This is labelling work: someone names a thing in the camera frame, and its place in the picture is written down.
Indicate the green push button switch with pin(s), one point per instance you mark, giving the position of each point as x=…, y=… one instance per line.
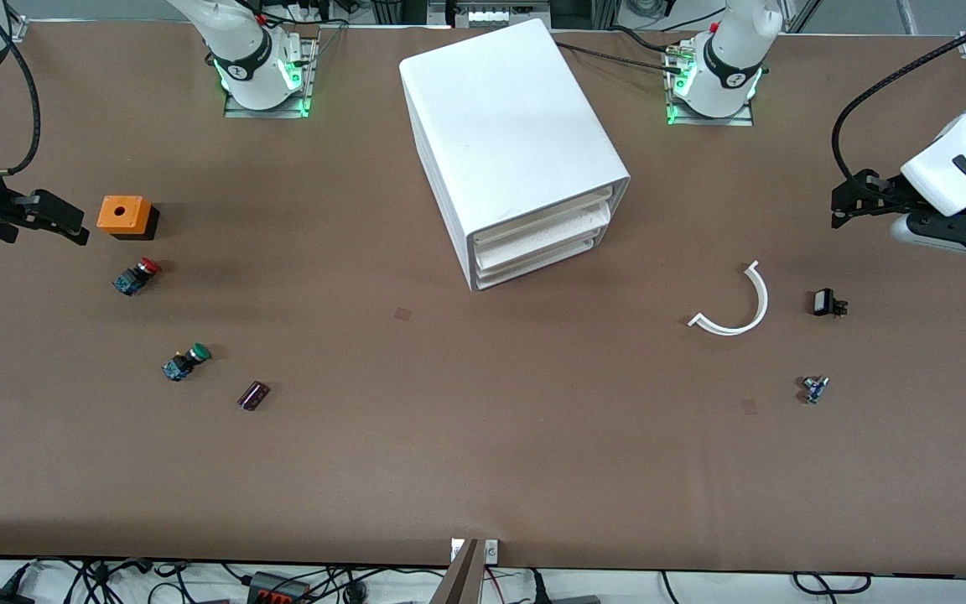
x=188, y=361

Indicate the white curved plastic piece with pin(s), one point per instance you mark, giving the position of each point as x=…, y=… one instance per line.
x=743, y=325

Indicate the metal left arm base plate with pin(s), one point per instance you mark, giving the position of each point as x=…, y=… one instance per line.
x=709, y=122

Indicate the black power strip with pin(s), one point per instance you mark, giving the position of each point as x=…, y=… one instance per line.
x=280, y=589

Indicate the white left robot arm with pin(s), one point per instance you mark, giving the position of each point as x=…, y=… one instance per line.
x=734, y=59

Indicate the red push button switch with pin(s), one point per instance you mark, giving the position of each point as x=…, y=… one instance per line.
x=137, y=275

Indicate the small black switch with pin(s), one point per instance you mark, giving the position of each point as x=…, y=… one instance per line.
x=825, y=302

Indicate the small blue electronic component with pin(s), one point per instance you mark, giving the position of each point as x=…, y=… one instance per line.
x=814, y=389

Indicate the white plastic drawer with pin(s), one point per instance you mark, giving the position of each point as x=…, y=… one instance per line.
x=542, y=220
x=537, y=243
x=533, y=264

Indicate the brown wooden post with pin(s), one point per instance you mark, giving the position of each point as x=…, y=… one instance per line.
x=459, y=579

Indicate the white drawer cabinet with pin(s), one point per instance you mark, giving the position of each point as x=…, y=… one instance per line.
x=508, y=126

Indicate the small white bracket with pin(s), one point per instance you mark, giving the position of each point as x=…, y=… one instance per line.
x=456, y=549
x=491, y=550

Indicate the orange box with hole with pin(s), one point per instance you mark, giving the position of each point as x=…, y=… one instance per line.
x=121, y=214

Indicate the black power adapter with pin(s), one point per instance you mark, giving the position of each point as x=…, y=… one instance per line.
x=1, y=597

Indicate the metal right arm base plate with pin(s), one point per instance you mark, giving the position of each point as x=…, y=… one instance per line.
x=311, y=75

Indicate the dark brown cylindrical capacitor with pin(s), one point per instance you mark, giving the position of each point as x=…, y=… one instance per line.
x=254, y=395

